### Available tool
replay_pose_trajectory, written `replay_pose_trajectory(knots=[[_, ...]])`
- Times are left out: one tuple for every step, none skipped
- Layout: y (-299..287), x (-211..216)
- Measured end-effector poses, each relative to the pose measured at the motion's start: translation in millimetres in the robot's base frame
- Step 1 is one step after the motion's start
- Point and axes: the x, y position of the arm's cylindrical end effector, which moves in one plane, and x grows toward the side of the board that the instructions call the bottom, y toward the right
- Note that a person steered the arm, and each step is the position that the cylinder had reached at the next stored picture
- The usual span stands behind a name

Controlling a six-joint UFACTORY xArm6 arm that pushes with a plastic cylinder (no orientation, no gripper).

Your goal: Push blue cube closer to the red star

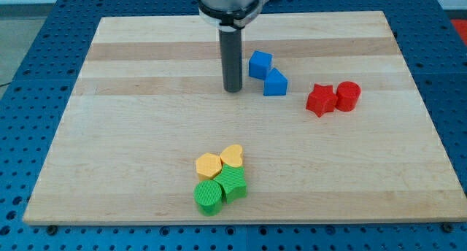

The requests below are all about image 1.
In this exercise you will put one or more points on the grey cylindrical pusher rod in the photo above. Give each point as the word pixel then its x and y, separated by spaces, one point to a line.
pixel 231 60

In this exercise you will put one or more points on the blue cube block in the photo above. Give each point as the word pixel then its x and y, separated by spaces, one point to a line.
pixel 260 64

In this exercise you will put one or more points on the red star block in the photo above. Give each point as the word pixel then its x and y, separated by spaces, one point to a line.
pixel 321 100

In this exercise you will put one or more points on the green star block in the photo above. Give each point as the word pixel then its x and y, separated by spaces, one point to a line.
pixel 233 183

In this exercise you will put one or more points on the blue triangular prism block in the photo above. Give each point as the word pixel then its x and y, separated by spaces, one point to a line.
pixel 275 84

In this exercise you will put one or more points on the yellow heart block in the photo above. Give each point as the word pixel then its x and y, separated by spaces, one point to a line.
pixel 233 155

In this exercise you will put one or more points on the yellow hexagon block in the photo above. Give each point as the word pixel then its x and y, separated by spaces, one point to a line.
pixel 208 166

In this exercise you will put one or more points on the red cylinder block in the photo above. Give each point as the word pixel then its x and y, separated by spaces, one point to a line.
pixel 348 94

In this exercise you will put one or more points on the wooden board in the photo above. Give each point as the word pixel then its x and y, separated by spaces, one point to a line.
pixel 149 100

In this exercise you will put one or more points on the green cylinder block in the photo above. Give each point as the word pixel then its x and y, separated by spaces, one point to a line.
pixel 208 197

